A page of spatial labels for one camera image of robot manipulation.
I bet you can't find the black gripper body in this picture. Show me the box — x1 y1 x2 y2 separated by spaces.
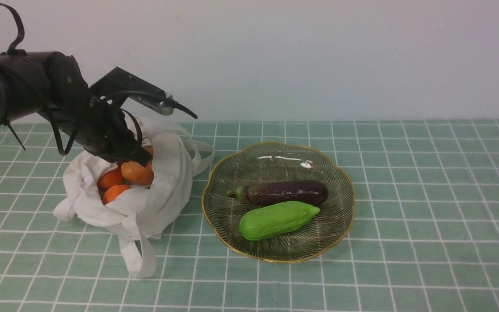
50 97 152 166

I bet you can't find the brown potato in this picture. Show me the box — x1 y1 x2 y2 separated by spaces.
120 159 154 186

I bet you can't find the white cloth bag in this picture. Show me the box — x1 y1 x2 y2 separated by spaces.
53 118 215 279

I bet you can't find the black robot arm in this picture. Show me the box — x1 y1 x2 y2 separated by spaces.
0 52 152 165

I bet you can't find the upper orange carrot piece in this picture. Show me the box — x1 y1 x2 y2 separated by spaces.
97 168 123 190

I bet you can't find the orange carrot piece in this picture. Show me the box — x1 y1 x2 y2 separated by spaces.
102 184 131 204
97 168 123 190

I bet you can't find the lower orange carrot piece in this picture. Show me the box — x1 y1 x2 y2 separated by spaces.
102 184 131 204

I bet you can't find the ribbed glass plate gold rim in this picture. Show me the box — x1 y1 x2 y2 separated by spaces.
202 142 355 263

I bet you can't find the green cucumber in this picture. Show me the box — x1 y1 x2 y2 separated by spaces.
238 200 321 241

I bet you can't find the dark purple eggplant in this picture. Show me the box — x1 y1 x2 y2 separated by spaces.
226 180 329 206

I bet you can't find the green checkered tablecloth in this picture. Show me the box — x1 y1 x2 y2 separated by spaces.
0 120 499 312

